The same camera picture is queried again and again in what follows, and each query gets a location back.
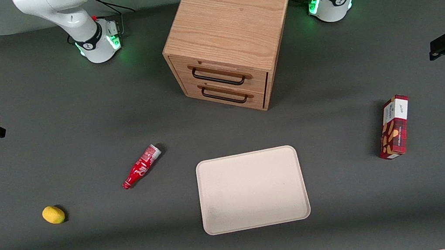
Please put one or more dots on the red cookie box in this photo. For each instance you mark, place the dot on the red cookie box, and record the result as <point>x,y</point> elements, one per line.
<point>395,128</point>

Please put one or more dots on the beige rectangular tray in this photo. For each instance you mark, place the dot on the beige rectangular tray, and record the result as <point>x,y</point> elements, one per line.
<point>252,190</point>

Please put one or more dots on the wooden drawer cabinet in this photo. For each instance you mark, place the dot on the wooden drawer cabinet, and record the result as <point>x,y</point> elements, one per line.
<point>232,13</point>

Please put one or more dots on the wooden drawer front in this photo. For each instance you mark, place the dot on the wooden drawer front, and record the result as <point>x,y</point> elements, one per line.
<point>260,80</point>
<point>195,90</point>

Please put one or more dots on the red cola bottle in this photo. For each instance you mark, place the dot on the red cola bottle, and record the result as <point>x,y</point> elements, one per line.
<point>140,167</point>

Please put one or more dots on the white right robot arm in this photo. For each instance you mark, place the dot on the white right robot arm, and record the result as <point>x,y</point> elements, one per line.
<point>69,15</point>

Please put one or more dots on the yellow lemon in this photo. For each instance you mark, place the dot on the yellow lemon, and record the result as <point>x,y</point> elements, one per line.
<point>53,214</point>

